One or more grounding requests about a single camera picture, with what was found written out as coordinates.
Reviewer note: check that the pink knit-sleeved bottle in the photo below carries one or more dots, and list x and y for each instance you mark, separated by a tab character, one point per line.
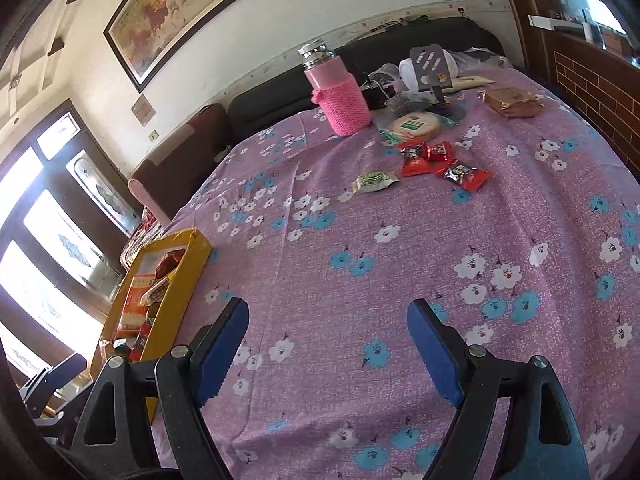
342	97

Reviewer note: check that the red patterned cloth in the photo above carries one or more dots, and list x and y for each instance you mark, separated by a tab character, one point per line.
142	237

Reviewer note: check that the purple floral tablecloth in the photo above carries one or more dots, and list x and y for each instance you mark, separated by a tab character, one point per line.
350	285

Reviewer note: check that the cream long packet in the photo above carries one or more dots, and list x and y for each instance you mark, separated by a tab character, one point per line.
472	82

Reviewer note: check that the black sofa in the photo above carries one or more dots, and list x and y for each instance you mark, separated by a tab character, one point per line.
280	95

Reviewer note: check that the glass panel door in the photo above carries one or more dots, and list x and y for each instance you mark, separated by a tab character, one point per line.
50	250

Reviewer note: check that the white flat box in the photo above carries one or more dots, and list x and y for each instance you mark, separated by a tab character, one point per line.
557	22

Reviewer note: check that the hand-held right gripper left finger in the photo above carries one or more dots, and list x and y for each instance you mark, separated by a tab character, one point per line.
220	355

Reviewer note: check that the wall plate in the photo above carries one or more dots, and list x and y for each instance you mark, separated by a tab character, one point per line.
143	110

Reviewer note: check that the brick pattern wooden cabinet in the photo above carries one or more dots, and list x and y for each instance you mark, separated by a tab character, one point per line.
595	90

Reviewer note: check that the green small cake packet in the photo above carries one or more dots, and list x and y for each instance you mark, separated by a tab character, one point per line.
375	181

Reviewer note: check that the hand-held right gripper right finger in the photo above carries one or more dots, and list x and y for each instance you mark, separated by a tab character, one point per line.
432	350

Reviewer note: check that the yellow cardboard box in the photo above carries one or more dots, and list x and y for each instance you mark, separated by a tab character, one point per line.
190	265

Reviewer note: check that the brown sofa cushion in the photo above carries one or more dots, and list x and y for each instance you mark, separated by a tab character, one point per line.
185	160

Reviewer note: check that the grey plastic spatula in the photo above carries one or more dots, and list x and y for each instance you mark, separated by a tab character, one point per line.
430	67

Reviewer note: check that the round rice cracker pack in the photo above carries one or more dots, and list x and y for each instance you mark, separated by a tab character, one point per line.
417	127

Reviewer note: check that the framed wall painting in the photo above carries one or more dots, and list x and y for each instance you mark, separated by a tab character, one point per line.
190	5

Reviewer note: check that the red candy packet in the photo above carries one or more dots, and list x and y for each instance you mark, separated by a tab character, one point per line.
467	175
439	151
412	157

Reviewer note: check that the brown bread packet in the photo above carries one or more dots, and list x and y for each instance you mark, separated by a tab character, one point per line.
512	101

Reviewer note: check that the clear plastic bag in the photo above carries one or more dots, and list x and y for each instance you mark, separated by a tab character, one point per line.
480	57

